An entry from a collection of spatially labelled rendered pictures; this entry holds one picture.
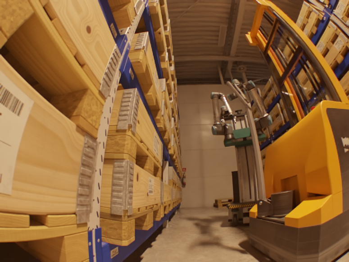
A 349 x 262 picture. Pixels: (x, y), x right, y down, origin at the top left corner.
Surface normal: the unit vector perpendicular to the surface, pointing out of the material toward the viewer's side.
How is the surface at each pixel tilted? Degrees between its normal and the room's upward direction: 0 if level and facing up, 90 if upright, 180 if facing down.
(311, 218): 90
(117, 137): 90
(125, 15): 180
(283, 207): 90
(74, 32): 90
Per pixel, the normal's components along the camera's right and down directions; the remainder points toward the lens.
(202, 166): -0.08, -0.40
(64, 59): 0.00, 0.91
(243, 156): -0.40, -0.37
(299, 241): -0.76, -0.26
